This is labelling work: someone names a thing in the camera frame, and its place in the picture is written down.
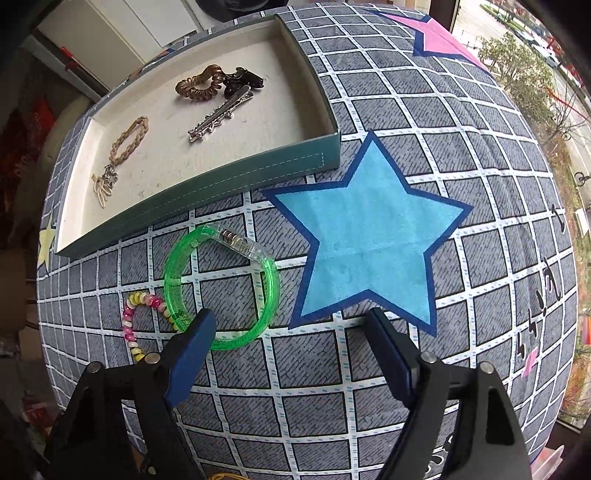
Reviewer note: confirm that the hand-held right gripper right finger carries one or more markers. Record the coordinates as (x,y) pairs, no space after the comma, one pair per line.
(392,360)

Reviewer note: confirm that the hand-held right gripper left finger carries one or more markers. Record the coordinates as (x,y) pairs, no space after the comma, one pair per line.
(189,357)

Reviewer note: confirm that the green translucent plastic bangle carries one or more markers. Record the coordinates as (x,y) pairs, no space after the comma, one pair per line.
(173,286)

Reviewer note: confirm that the beige looped hair clip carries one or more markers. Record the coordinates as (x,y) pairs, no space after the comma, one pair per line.
(102,194)

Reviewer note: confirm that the shallow teal cardboard tray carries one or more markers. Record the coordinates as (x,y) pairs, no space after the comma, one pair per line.
(258,124)

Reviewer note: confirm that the silver metal hair clip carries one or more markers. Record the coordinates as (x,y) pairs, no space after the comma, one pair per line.
(217,115)

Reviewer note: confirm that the black hair claw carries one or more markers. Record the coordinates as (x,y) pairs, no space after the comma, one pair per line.
(242,79)

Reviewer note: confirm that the grey checked star tablecloth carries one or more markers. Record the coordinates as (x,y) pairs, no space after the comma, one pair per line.
(369,221)

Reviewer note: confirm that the dark red cushion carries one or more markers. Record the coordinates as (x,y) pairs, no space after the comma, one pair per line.
(27,138)

